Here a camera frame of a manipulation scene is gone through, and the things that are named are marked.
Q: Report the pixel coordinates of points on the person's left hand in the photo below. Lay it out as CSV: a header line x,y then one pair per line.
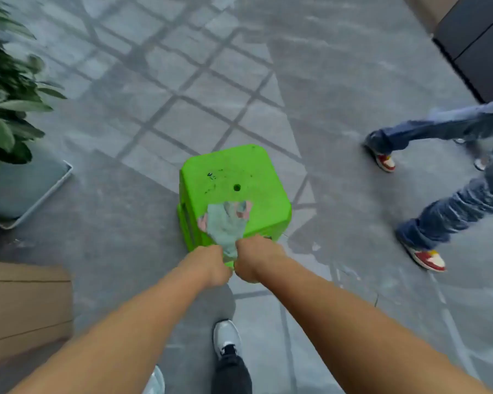
x,y
211,266

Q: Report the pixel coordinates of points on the person's right hand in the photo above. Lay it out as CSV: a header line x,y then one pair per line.
x,y
256,258

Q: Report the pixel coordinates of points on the mint green cleaning cloth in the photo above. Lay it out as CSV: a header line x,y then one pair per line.
x,y
226,225

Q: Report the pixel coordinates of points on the brown wooden cabinet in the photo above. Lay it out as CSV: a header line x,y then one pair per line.
x,y
24,311

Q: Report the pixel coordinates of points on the person's left forearm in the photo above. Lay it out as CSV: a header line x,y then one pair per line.
x,y
119,336

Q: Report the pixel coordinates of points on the person's right forearm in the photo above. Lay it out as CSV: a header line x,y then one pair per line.
x,y
361,336

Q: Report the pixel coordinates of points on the person's black trouser leg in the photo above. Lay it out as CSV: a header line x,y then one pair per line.
x,y
230,375

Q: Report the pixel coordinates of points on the grey white sneaker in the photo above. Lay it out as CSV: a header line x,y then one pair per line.
x,y
226,336
155,383

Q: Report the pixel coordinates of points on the green plastic stool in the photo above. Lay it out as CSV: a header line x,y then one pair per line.
x,y
234,176

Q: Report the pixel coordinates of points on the grey square planter pot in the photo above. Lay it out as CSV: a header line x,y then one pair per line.
x,y
20,188

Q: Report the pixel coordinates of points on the green leafy plant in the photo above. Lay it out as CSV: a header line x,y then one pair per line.
x,y
4,98

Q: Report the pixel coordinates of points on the black furniture unit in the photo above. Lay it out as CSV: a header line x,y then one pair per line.
x,y
476,40

